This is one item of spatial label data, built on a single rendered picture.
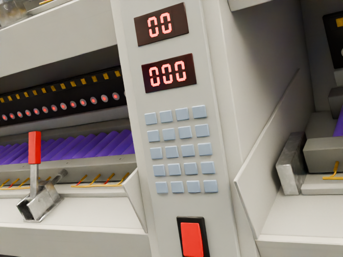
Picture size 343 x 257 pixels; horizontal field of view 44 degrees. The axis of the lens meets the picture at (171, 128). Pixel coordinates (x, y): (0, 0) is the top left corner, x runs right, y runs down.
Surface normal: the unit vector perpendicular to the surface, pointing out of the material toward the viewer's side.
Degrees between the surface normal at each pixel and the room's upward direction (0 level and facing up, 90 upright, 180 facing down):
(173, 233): 90
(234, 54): 90
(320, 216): 22
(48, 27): 112
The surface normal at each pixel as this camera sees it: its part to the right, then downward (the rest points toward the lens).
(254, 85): 0.82, -0.10
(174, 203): -0.55, 0.13
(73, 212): -0.35, -0.86
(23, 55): -0.45, 0.50
